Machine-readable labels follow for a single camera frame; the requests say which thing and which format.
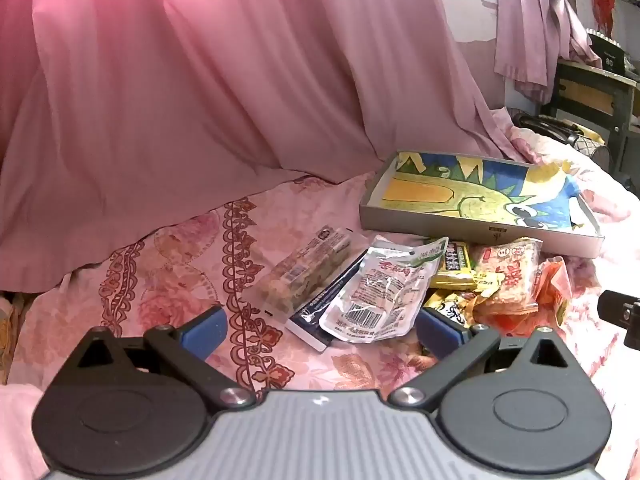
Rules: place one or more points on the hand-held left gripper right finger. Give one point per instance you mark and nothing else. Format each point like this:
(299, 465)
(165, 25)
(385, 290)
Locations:
(440, 335)

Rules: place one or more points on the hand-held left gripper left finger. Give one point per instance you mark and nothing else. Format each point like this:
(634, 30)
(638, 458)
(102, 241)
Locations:
(205, 332)

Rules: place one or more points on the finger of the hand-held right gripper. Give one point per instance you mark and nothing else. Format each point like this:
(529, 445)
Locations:
(612, 305)

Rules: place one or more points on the orange sausage packet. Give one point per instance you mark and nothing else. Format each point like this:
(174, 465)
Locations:
(552, 285)

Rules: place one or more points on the yellow cracker packet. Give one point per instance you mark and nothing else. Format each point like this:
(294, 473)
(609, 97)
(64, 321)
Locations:
(455, 265)

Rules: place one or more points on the clear barcode snack packet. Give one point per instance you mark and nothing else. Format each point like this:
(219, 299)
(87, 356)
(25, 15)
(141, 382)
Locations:
(375, 300)

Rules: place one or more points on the red print rice cracker packet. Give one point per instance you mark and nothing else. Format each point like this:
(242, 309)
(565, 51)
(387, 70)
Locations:
(505, 280)

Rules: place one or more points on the dark blue snack packet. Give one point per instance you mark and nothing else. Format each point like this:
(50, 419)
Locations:
(310, 317)

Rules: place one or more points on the grey cardboard box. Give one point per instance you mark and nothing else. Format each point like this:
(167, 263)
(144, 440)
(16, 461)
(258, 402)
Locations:
(425, 225)

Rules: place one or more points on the clear nut bar packet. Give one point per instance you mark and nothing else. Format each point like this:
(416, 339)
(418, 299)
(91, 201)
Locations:
(305, 270)

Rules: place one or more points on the pink floral bed sheet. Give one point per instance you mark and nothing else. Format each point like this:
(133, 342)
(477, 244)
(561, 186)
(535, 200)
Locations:
(165, 280)

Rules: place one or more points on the brown quilted handbag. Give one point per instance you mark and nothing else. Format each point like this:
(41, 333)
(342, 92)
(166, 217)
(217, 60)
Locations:
(545, 127)

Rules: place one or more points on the black and yellow desk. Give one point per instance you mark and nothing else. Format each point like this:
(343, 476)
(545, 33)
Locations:
(585, 90)

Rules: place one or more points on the large pink curtain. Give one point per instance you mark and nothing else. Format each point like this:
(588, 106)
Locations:
(200, 85)

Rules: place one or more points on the black box with white pens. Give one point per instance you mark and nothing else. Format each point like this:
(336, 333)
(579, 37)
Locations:
(607, 55)

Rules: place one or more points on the tied lilac curtain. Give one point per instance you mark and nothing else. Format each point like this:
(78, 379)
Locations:
(530, 35)

